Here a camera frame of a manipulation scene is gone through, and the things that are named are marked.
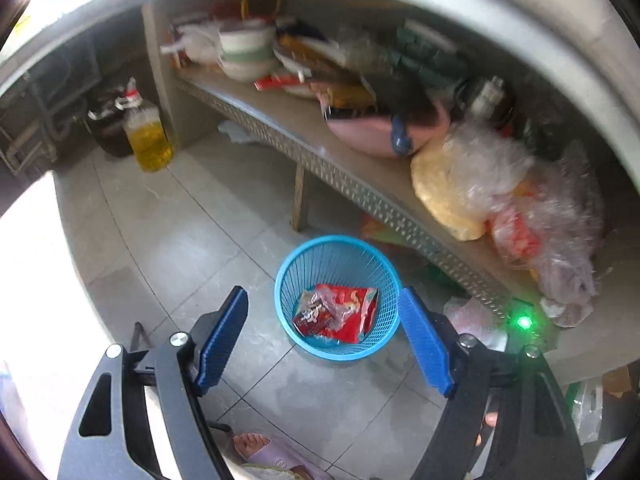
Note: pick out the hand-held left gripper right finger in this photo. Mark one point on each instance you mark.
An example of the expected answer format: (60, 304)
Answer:
(425, 345)

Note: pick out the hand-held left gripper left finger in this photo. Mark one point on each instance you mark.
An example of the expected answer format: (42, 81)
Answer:
(220, 345)

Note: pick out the red snack bag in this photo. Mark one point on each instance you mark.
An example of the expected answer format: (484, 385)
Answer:
(357, 320)

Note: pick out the dark red cartoon can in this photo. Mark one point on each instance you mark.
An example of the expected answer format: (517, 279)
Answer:
(307, 317)

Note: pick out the blue plastic wastebasket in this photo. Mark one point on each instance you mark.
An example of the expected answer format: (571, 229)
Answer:
(300, 270)

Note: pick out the person's right hand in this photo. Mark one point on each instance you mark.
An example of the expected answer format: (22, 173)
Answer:
(491, 419)

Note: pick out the pale pink plastic bag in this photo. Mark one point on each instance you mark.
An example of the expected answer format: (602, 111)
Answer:
(470, 317)

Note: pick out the red plastic bag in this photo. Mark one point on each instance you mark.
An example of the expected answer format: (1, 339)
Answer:
(515, 237)

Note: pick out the person's left foot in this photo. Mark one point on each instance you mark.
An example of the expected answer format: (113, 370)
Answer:
(250, 445)

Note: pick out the pink slipper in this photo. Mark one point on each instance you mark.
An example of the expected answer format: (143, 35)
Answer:
(287, 462)

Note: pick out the yellow bag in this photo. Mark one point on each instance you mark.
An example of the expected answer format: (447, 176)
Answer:
(440, 195)

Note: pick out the crumpled clear plastic bags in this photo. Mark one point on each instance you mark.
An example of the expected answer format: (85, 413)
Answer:
(500, 170)

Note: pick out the cooking oil bottle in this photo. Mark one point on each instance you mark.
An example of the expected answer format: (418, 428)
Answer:
(147, 140)

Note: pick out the pink basin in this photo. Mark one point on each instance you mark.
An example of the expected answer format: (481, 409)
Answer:
(365, 135)

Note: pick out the dark jar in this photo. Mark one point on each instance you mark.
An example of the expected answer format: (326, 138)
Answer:
(107, 135)

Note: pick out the concrete counter with shelf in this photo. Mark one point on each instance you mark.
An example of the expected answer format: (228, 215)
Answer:
(320, 125)

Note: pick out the grey water pipes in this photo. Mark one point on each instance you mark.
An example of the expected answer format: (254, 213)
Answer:
(50, 125)

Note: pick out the stack of plates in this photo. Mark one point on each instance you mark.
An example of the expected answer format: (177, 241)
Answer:
(295, 67)

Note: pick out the stack of white bowls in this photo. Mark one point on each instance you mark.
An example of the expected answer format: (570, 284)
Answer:
(247, 55)

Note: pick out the white plastic bag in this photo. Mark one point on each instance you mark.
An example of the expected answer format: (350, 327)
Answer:
(200, 45)

